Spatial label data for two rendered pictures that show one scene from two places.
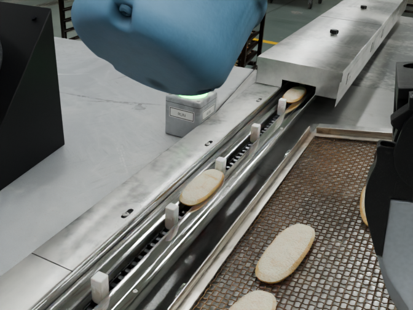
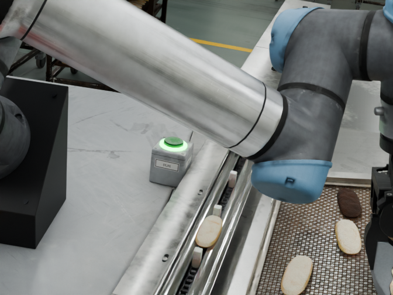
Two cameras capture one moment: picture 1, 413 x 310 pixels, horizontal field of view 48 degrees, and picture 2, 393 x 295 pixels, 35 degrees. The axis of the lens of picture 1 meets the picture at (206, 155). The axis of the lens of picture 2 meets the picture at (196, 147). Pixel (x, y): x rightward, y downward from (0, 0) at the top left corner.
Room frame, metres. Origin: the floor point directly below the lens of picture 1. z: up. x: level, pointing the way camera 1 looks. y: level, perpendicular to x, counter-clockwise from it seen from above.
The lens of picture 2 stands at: (-0.32, 0.25, 1.45)
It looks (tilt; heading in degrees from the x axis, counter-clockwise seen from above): 26 degrees down; 346
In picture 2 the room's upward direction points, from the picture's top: 7 degrees clockwise
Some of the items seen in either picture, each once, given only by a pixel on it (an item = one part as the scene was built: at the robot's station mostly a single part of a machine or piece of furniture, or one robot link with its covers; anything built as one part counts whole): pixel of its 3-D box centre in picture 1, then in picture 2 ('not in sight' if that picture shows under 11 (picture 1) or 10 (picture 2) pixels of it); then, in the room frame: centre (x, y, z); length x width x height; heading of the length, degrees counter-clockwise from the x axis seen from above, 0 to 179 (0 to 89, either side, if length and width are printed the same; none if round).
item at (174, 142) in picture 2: not in sight; (173, 144); (0.79, 0.03, 0.90); 0.04 x 0.04 x 0.02
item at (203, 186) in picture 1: (203, 184); (209, 229); (0.55, 0.00, 0.86); 0.10 x 0.04 x 0.01; 155
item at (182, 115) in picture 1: (192, 120); (172, 169); (0.79, 0.03, 0.84); 0.08 x 0.08 x 0.11; 65
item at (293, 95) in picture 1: (294, 93); not in sight; (0.93, -0.18, 0.86); 0.10 x 0.04 x 0.01; 155
